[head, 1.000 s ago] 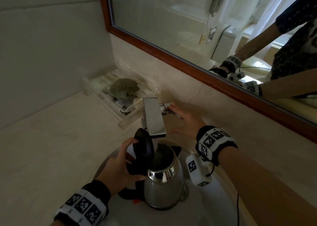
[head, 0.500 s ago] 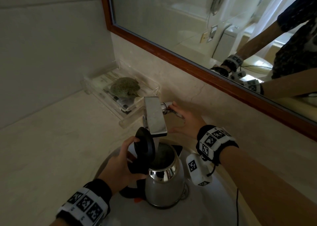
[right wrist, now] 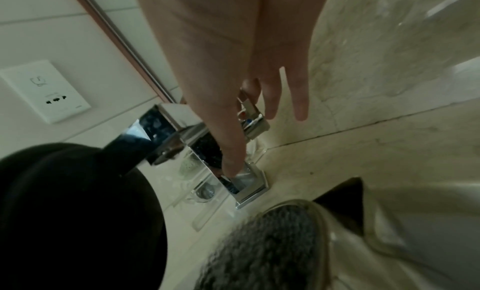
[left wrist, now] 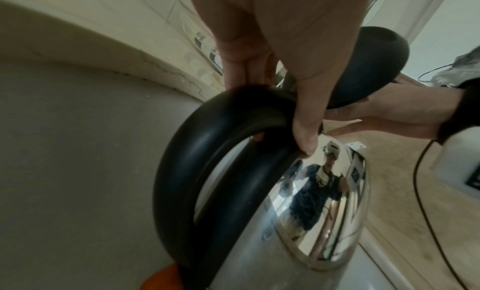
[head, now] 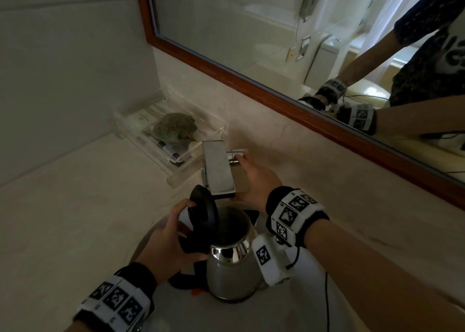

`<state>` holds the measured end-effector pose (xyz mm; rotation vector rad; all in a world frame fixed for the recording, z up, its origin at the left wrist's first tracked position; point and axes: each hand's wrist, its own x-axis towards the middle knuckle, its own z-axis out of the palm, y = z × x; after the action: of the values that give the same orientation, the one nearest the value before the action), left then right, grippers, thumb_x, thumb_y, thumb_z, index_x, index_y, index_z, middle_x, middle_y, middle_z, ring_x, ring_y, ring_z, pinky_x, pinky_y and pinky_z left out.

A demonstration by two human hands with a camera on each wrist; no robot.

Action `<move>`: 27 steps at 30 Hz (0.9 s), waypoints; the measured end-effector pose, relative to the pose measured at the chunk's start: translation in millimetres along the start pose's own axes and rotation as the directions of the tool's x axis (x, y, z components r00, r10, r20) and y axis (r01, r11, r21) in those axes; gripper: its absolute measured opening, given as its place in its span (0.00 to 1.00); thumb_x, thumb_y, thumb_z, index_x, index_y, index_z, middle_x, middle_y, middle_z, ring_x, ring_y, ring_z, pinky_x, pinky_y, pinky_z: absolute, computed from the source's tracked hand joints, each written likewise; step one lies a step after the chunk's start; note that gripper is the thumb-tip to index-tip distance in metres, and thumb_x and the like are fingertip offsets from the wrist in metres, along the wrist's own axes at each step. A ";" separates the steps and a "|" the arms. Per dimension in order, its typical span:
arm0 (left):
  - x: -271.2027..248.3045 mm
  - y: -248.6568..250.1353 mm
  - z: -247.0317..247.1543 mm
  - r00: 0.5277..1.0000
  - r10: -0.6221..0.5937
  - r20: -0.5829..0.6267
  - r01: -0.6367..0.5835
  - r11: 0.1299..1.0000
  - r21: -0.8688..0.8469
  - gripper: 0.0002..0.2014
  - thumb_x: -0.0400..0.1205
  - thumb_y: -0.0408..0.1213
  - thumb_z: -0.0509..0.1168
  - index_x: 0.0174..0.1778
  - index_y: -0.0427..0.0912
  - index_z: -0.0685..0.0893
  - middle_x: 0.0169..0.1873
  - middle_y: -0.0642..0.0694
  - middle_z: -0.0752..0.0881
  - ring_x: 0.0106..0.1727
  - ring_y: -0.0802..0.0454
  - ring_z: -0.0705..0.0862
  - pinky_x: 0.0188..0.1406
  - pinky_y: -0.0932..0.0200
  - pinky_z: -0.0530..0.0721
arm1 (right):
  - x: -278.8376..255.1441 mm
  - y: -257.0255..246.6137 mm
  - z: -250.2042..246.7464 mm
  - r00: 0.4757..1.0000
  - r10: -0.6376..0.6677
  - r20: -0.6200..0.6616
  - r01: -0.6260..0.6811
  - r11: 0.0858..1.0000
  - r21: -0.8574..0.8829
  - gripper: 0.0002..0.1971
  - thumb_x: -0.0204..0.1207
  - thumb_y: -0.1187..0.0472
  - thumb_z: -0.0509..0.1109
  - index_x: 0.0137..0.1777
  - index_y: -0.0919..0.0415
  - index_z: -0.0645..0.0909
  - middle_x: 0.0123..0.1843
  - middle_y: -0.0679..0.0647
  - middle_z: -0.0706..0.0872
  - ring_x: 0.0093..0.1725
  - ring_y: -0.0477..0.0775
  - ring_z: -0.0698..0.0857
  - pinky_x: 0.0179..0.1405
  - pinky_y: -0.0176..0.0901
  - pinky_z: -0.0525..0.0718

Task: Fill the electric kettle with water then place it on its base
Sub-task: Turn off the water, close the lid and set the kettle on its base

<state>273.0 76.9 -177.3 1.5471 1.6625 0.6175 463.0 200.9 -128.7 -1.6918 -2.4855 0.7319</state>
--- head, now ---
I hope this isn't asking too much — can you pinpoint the person's left hand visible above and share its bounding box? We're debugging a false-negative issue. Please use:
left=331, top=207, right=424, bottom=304
left=135, top=198, right=210, bottom=285

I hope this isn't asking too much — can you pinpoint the left marker wristband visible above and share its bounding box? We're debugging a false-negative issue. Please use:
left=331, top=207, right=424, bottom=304
left=72, top=262, right=157, bottom=332

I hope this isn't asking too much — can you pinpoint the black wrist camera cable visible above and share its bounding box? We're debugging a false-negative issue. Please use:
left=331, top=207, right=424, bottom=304
left=322, top=271, right=332, bottom=332

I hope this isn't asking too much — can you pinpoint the chrome square faucet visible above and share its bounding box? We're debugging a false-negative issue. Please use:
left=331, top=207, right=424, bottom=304
left=201, top=140, right=251, bottom=200

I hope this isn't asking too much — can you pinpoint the white toiletry packet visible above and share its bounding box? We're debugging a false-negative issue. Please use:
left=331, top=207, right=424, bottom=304
left=123, top=108, right=157, bottom=127

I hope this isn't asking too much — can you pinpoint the person's right hand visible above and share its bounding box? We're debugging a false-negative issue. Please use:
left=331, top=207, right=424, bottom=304
left=232, top=153, right=285, bottom=209

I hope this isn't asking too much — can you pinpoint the clear acrylic tray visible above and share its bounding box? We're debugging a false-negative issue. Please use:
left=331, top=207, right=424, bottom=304
left=108, top=92, right=228, bottom=189

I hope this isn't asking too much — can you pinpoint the stainless steel electric kettle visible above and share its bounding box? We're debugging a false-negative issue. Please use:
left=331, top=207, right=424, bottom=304
left=168, top=184, right=269, bottom=303

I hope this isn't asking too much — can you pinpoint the wood-framed wall mirror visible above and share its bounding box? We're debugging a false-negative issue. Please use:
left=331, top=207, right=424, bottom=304
left=133, top=0, right=465, bottom=211

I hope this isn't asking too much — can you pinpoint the white sink basin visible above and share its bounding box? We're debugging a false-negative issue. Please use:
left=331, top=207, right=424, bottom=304
left=134, top=211, right=349, bottom=332

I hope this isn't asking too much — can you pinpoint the person's right forearm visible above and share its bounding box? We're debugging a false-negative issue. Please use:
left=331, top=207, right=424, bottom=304
left=303, top=219, right=465, bottom=332

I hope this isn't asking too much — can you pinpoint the right marker wristband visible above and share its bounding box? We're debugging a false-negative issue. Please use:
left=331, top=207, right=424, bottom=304
left=265, top=186, right=330, bottom=249

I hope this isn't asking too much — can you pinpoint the white marker cube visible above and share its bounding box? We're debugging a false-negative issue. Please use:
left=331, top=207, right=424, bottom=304
left=251, top=232, right=295, bottom=287

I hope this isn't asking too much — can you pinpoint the marker wristband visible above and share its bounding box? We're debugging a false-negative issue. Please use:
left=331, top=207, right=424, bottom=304
left=265, top=186, right=330, bottom=249
left=72, top=262, right=157, bottom=332

